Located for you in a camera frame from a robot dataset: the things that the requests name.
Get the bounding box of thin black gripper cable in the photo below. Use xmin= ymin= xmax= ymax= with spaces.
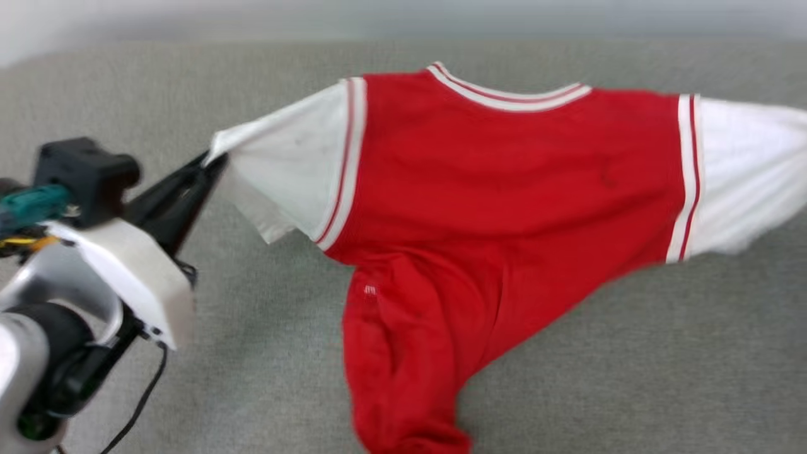
xmin=100 ymin=342 xmax=169 ymax=454

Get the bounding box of grey fabric sofa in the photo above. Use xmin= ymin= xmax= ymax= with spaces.
xmin=0 ymin=38 xmax=807 ymax=454

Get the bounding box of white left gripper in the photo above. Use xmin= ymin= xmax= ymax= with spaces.
xmin=43 ymin=153 xmax=229 ymax=351

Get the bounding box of red white baseball shirt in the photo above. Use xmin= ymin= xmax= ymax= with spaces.
xmin=205 ymin=61 xmax=807 ymax=454

